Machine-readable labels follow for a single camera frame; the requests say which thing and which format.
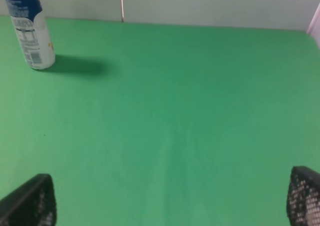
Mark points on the blue and white bottle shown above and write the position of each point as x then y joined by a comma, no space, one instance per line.
32,32

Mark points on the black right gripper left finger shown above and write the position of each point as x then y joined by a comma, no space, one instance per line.
33,203

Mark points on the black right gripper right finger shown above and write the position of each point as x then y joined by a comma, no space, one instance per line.
303,197

